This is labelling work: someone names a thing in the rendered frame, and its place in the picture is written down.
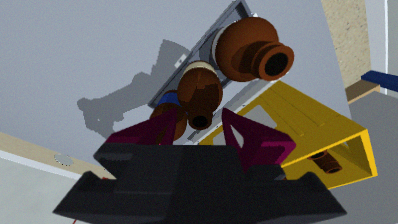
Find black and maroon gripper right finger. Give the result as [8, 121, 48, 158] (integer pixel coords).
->
[221, 108, 296, 174]

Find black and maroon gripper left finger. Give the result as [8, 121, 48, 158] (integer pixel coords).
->
[103, 108, 177, 145]

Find grey tray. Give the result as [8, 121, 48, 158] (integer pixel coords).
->
[147, 0, 253, 110]

